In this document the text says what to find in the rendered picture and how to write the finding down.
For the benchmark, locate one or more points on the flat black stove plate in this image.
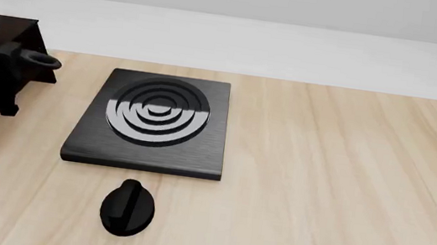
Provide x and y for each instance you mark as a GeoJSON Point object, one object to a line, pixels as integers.
{"type": "Point", "coordinates": [143, 147]}

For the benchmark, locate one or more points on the round black stove knob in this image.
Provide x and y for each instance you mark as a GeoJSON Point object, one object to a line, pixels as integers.
{"type": "Point", "coordinates": [126, 209]}

